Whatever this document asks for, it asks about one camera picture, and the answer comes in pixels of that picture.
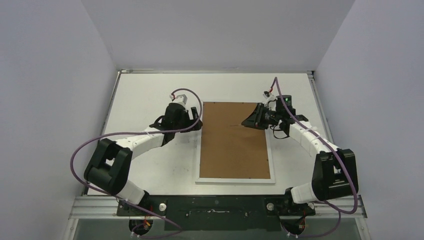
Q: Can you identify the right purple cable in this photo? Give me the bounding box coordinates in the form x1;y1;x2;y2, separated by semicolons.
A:
269;76;359;216

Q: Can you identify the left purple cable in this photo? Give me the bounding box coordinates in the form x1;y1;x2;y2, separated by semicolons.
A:
70;88;204;239

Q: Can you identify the purple cable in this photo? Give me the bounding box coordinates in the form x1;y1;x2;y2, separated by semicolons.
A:
269;76;359;216
70;88;204;239

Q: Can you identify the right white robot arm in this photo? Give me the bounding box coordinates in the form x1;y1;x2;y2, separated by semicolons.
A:
241;92;359;215

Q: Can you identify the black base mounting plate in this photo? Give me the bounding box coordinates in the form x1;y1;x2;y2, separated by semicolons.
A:
115;194;319;232

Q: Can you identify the white picture frame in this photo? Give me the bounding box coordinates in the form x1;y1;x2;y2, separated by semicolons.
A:
195;101;276;185

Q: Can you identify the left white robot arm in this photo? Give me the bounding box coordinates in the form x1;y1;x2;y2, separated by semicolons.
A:
83;103;203;216

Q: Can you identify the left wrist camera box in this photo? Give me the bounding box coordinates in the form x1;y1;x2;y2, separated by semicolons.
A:
170;94;188;107

